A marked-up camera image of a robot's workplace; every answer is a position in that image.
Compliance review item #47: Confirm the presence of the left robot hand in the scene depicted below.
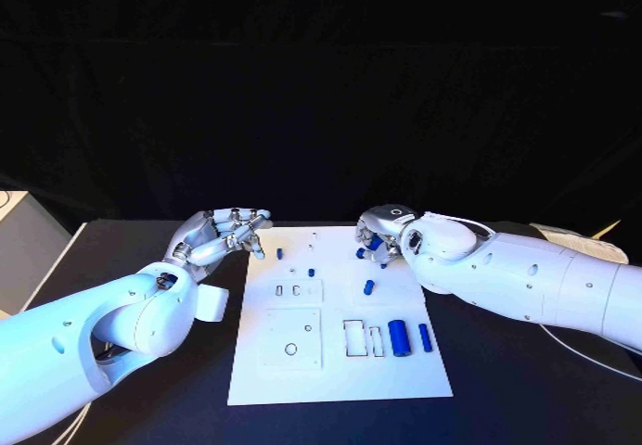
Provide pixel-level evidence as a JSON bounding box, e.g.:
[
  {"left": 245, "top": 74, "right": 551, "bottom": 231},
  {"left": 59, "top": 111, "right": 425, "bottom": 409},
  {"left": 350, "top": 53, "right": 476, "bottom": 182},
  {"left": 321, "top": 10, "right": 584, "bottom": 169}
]
[{"left": 161, "top": 208, "right": 274, "bottom": 284}]

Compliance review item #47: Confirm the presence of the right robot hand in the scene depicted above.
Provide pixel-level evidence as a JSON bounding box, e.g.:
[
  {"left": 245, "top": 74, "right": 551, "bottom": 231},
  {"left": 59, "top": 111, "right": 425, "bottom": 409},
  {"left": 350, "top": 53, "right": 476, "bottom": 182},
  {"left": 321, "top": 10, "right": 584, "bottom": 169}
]
[{"left": 355, "top": 204, "right": 420, "bottom": 265}]

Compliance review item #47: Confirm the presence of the blue gear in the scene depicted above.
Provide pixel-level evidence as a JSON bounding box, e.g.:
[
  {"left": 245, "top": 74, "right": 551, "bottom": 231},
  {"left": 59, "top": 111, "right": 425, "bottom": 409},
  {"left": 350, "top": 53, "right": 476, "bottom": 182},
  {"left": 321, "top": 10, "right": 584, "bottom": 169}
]
[{"left": 355, "top": 235, "right": 386, "bottom": 259}]

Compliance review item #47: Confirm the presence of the white task board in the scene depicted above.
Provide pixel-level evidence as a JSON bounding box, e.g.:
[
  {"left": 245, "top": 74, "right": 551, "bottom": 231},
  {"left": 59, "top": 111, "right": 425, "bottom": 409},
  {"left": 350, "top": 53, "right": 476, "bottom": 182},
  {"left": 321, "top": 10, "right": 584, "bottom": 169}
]
[{"left": 226, "top": 225, "right": 454, "bottom": 407}]

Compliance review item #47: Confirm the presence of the large blue cylinder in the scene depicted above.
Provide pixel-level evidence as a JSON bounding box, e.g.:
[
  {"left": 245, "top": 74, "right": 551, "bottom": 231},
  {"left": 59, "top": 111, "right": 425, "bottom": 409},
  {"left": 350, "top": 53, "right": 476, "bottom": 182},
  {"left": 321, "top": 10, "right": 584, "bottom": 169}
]
[{"left": 386, "top": 319, "right": 412, "bottom": 358}]

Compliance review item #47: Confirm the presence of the white cabinet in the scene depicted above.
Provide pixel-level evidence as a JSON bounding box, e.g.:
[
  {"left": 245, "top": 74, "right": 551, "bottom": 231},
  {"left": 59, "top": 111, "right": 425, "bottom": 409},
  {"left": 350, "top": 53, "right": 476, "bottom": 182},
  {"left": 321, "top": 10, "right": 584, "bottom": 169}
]
[{"left": 0, "top": 189, "right": 75, "bottom": 314}]

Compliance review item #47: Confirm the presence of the white cable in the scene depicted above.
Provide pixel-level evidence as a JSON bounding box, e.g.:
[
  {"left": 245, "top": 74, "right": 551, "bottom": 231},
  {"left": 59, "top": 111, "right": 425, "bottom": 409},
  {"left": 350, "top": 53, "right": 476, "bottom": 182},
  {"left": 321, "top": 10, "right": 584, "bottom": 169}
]
[
  {"left": 49, "top": 400, "right": 93, "bottom": 445},
  {"left": 538, "top": 324, "right": 642, "bottom": 378}
]

